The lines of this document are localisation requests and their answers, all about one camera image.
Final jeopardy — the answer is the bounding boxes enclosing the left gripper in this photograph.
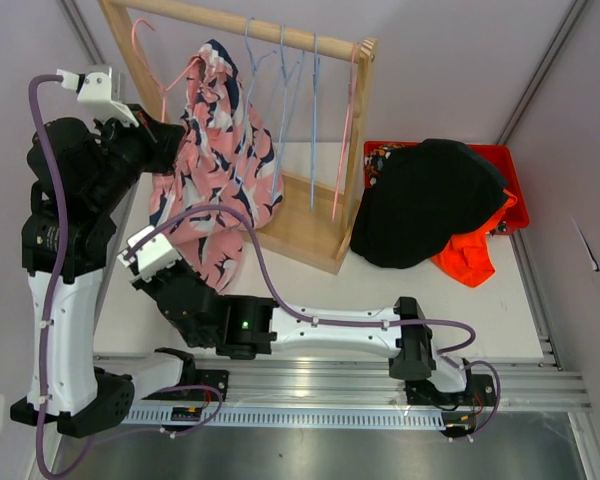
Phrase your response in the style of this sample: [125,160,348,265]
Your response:
[88,103,185,214]

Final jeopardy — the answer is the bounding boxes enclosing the pink shark print shorts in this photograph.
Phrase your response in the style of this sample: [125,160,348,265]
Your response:
[149,39,284,291]

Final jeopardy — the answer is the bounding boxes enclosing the blue hanger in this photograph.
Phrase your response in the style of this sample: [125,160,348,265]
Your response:
[239,16,276,160]
[270,25,305,201]
[309,32,321,211]

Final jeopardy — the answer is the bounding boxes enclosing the orange camouflage shorts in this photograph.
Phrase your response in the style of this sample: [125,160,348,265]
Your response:
[363,141,405,188]

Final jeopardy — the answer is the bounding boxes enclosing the black shorts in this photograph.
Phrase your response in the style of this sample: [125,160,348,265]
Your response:
[350,139,505,269]

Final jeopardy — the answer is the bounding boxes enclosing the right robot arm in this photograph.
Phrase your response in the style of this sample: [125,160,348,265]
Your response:
[129,260,473,404]

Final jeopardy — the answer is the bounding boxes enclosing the wooden clothes rack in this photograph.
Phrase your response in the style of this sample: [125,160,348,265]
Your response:
[100,1,378,274]

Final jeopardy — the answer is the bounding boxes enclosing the red plastic bin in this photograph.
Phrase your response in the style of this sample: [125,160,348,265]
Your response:
[363,140,530,235]

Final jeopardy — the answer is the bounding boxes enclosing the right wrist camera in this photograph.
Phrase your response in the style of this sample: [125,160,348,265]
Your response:
[117,225,182,282]

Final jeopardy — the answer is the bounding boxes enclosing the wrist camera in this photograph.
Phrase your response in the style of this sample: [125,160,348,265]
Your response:
[56,65,139,127]
[117,225,182,282]

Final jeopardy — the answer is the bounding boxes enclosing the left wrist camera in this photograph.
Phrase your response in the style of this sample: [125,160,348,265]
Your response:
[56,65,139,127]

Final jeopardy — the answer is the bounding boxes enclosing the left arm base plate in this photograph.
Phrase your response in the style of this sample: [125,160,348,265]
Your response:
[176,369,230,402]

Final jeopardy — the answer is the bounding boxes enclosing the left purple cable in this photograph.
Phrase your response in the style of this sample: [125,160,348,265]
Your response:
[27,73,225,479]

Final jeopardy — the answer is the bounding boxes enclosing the purple cable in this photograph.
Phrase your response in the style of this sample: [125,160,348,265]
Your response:
[27,73,225,479]
[122,203,502,441]

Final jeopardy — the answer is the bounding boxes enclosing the aluminium mounting rail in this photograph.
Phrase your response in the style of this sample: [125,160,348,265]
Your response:
[114,357,592,433]

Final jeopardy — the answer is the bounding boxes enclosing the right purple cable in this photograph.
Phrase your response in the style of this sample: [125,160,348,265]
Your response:
[122,203,502,441]

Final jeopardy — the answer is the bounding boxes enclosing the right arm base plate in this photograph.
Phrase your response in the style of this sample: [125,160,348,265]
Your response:
[405,373,497,411]

